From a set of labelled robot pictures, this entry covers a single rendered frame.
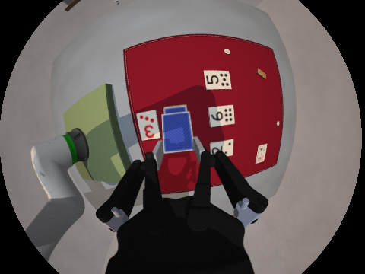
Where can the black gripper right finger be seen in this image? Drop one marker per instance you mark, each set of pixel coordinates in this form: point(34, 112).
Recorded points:
point(248, 204)

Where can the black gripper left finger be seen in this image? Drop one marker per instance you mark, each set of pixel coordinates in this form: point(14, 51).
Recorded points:
point(117, 209)

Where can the brown domino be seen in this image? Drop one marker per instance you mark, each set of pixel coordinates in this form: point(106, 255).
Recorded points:
point(261, 73)

